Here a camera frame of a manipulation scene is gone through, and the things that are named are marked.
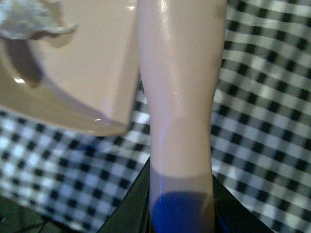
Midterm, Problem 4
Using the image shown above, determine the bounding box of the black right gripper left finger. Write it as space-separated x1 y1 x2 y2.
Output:
98 159 151 233

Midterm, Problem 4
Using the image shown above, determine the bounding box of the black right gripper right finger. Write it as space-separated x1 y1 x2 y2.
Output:
213 177 272 233

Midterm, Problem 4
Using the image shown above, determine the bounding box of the beige plastic dustpan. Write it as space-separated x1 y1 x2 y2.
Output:
0 0 139 136

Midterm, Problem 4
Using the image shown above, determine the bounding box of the crumpled grey paper trash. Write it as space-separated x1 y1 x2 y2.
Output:
0 0 76 40

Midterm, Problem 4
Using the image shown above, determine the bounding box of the black white checkered tablecloth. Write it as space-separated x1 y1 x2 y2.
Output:
0 0 311 233

